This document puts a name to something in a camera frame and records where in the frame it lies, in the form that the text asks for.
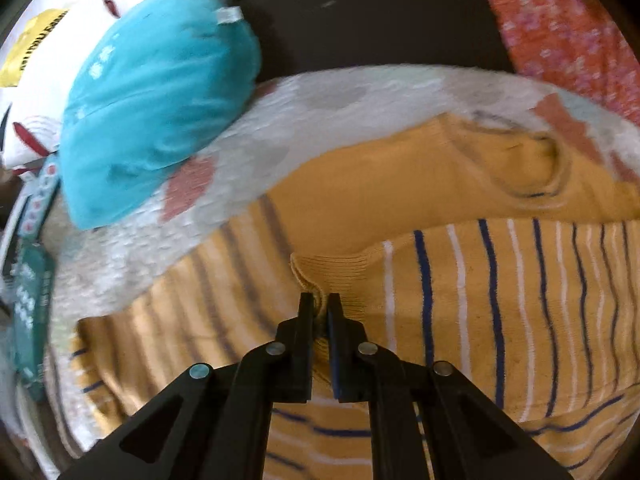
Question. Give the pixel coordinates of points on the dark sofa cushion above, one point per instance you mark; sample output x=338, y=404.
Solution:
x=380, y=15

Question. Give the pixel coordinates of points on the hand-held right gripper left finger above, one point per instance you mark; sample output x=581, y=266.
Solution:
x=305, y=320

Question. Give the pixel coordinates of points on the white quilted patchwork blanket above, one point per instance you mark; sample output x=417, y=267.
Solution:
x=325, y=95

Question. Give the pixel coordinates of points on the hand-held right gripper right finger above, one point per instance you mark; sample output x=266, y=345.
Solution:
x=334, y=330

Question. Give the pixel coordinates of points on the yellow striped sweater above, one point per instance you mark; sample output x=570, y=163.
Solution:
x=400, y=185

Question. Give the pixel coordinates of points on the teal garment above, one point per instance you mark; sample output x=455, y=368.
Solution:
x=160, y=95

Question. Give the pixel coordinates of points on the green printed box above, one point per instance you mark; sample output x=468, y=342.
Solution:
x=31, y=300

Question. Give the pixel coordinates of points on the orange floral cloth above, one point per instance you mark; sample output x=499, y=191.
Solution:
x=565, y=20

